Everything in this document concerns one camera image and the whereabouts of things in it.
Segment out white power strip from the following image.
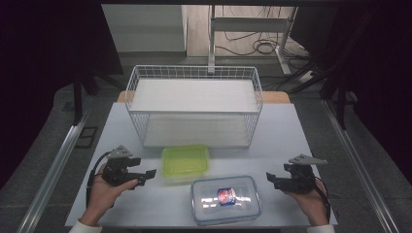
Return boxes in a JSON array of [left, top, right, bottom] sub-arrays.
[[295, 70, 318, 86]]

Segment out white metal desk frame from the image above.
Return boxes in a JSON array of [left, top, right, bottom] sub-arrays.
[[207, 4, 299, 78]]

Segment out person's right hand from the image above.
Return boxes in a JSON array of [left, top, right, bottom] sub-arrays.
[[285, 180, 329, 226]]

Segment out wooden table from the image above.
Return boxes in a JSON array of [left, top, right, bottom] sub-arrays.
[[116, 89, 292, 105]]

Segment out black floor socket frame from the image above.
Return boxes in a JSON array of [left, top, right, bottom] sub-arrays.
[[75, 125, 99, 150]]

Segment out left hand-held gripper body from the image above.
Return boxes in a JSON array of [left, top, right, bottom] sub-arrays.
[[101, 145, 139, 187]]

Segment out black floor cables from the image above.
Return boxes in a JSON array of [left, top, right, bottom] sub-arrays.
[[215, 5, 313, 63]]

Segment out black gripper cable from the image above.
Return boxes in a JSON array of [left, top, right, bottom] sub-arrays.
[[310, 177, 332, 224], [85, 150, 113, 209]]

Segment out dark curtain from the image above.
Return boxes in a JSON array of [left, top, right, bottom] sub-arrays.
[[290, 4, 412, 178], [0, 0, 124, 190]]

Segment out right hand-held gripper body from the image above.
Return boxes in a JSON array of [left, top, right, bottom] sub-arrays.
[[279, 153, 328, 195]]

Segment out clear container with blue-rimmed lid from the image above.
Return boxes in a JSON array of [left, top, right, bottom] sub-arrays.
[[189, 175, 263, 226]]

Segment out black metal stand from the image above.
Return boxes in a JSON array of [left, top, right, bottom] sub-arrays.
[[71, 69, 101, 128], [320, 72, 358, 131]]

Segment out small red blue packet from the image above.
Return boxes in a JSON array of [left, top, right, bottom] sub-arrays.
[[217, 186, 238, 207]]

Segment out white wire basket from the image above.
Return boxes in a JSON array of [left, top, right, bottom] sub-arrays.
[[124, 64, 264, 150]]

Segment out person's left hand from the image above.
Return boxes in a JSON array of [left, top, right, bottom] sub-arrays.
[[79, 164, 140, 227]]

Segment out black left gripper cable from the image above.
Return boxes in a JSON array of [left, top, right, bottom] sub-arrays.
[[85, 150, 113, 209]]

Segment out green lidded plastic container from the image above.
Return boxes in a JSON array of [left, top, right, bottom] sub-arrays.
[[160, 144, 211, 185]]

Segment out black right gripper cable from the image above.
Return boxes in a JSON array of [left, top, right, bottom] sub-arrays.
[[310, 177, 332, 224]]

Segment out white cabinet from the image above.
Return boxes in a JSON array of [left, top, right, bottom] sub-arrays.
[[101, 3, 189, 54]]

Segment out aluminium rail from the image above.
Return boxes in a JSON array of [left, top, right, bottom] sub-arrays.
[[321, 98, 400, 233], [17, 106, 92, 233]]

